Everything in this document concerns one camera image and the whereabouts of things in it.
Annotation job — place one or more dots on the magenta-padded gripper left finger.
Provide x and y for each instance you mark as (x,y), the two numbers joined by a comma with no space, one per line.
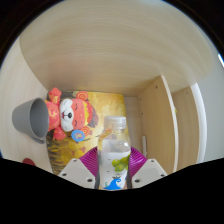
(76,173)

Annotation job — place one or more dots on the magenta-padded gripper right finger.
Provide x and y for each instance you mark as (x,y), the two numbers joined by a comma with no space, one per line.
(149,171)

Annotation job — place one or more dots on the red plush toy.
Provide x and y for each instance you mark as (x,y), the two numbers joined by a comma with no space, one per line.
(70,115)

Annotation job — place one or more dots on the yellow poppy flower painting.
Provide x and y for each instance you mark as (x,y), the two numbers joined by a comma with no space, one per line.
(110,106)

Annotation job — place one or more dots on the grey cup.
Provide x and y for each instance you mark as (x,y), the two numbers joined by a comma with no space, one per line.
(26,118)

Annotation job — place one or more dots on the clear plastic water bottle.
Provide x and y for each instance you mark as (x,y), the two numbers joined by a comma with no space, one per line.
(114,156)

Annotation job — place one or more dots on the flat round red coaster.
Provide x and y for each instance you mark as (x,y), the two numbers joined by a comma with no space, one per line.
(29,162)

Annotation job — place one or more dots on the white light bar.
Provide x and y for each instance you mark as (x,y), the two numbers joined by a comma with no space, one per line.
(144,146)

